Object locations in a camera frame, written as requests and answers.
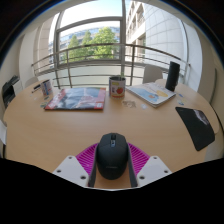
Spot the white chair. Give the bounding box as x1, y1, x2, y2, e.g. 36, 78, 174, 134
23, 76, 40, 89
142, 64, 164, 84

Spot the red magazine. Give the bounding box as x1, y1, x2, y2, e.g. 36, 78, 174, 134
43, 87, 107, 111

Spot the black printed mouse pad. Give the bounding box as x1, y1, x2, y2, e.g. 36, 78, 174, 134
175, 106, 216, 152

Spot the white mug with fruit print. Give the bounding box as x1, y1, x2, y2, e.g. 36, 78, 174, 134
108, 76, 127, 99

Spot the metal balcony railing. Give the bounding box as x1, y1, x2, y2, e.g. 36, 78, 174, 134
30, 43, 192, 89

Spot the black computer mouse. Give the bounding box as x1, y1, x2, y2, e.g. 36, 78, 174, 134
95, 132, 130, 181

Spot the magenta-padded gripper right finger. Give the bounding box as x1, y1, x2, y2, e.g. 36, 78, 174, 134
127, 142, 173, 189

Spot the white illustrated book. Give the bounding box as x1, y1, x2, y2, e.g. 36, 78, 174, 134
125, 82, 177, 108

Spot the small picture card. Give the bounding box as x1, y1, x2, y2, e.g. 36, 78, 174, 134
121, 99, 137, 109

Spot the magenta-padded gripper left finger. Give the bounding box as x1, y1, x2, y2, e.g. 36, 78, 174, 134
52, 142, 100, 189

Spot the black cylindrical bottle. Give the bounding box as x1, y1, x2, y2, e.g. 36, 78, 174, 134
165, 60, 181, 92

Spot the black printer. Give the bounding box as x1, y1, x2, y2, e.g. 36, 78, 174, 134
1, 75, 22, 109

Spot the white cup with pens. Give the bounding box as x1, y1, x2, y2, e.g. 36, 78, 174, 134
39, 79, 54, 98

